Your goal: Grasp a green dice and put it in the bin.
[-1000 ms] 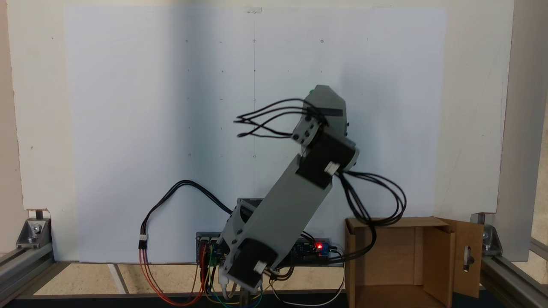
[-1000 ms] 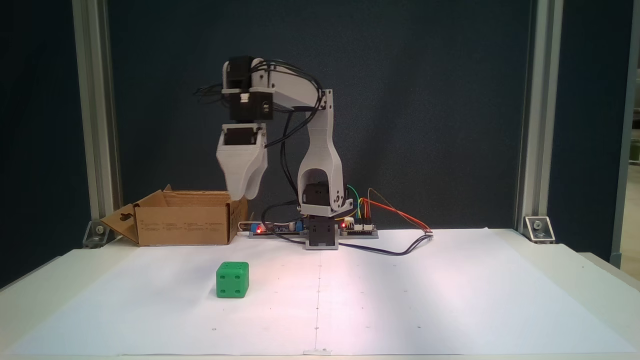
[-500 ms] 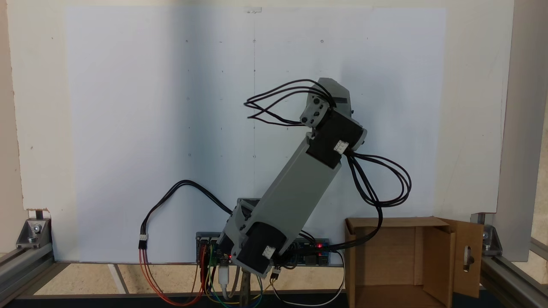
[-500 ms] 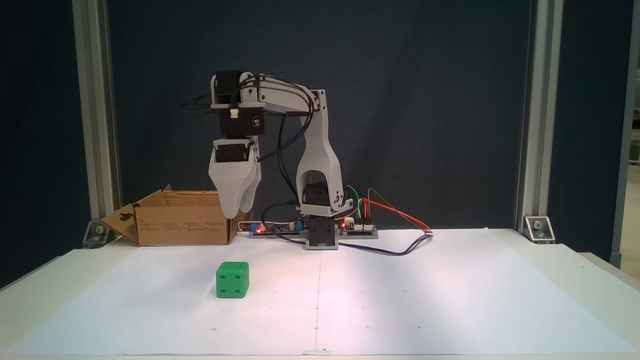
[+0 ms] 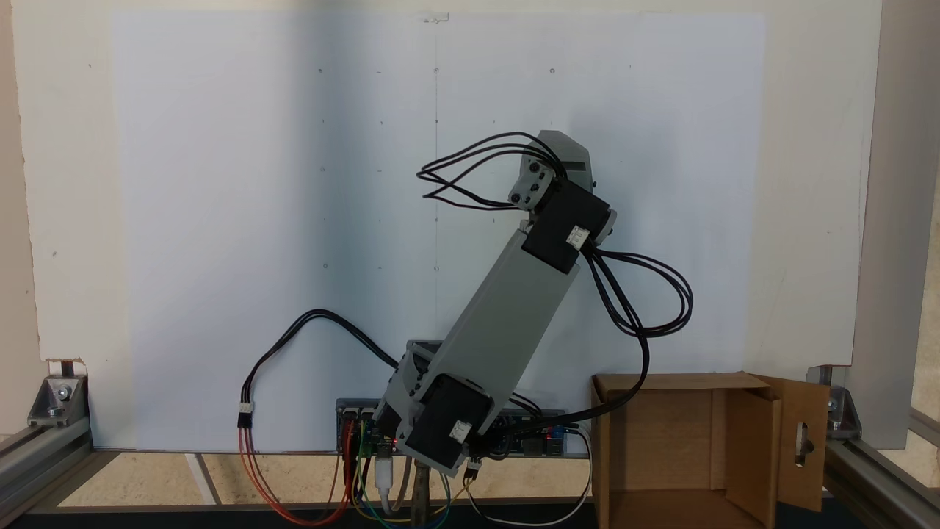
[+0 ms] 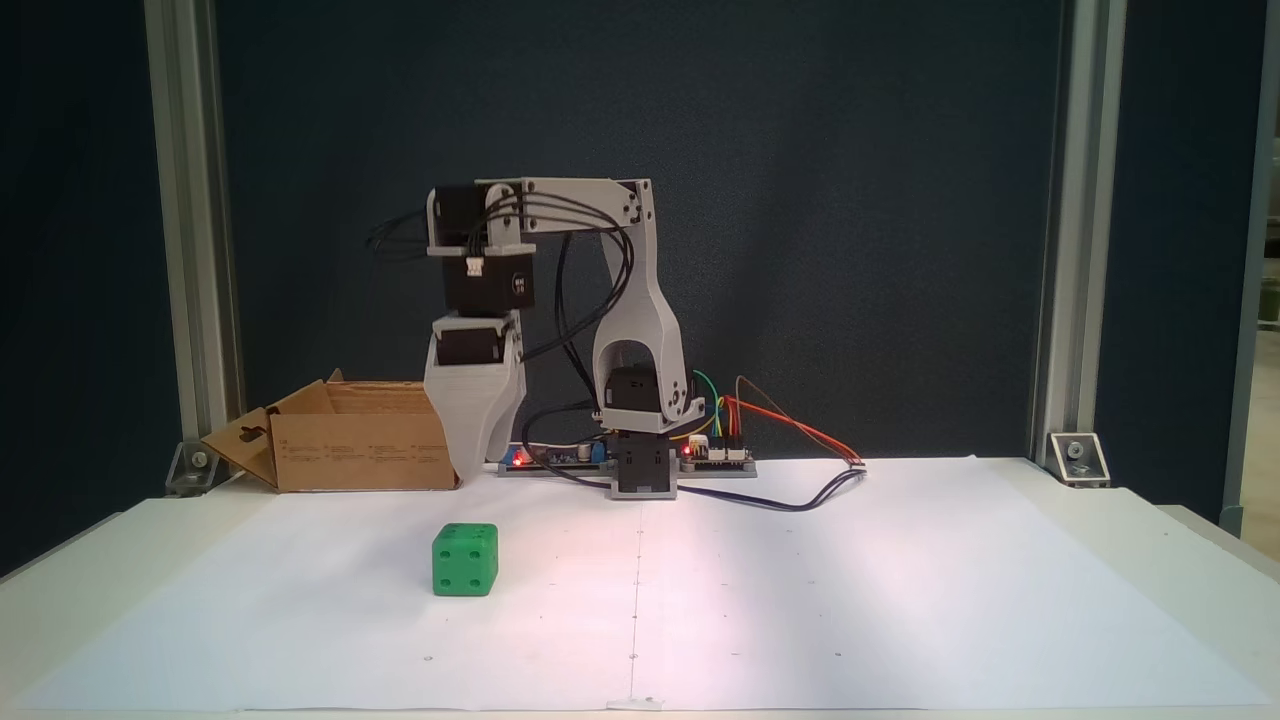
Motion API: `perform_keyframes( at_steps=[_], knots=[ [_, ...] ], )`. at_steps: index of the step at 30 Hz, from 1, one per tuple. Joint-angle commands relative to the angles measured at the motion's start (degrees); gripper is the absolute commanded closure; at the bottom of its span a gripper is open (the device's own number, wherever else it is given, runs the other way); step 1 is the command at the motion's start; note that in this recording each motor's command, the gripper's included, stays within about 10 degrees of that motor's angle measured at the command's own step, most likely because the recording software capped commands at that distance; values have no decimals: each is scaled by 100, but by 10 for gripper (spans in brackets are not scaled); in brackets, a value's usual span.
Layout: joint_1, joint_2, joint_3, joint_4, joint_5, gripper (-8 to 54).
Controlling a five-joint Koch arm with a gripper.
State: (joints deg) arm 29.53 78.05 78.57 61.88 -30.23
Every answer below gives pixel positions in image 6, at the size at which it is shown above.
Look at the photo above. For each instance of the metal corner bracket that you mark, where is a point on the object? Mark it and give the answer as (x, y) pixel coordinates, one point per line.
(195, 470)
(1078, 460)

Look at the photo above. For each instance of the thin grey frame post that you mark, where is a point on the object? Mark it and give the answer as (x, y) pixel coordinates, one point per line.
(1245, 300)

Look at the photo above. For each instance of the grey base plate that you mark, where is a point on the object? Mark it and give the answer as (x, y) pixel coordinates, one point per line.
(730, 471)

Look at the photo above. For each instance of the circuit board with blue parts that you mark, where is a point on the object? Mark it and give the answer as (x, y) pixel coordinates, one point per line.
(560, 460)

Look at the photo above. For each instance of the green dice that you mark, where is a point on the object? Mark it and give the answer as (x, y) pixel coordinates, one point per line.
(465, 565)

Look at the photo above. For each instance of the grey printed Koch robot arm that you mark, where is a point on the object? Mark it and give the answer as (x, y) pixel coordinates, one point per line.
(640, 300)

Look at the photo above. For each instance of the circuit board with white connectors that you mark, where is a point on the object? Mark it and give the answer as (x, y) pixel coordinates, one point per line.
(715, 456)

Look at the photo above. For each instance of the aluminium frame post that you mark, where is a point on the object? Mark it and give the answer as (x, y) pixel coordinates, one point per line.
(1080, 250)
(190, 250)

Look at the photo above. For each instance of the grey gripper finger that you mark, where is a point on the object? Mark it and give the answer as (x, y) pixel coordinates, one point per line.
(514, 390)
(470, 420)

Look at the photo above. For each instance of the brown cardboard box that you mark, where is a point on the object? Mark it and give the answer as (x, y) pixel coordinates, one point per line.
(350, 455)

